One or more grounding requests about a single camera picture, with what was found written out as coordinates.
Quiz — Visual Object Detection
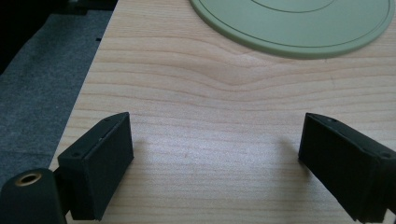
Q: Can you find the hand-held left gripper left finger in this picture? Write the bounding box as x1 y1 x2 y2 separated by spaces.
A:
57 111 135 221

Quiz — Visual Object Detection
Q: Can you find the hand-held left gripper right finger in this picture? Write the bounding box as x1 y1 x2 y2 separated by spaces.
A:
297 112 396 224

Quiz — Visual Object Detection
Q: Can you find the grey carpet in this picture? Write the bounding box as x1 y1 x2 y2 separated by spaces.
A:
0 9 114 188

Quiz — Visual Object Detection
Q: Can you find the round green silicone mat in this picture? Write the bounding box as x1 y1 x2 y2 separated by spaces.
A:
189 0 396 60

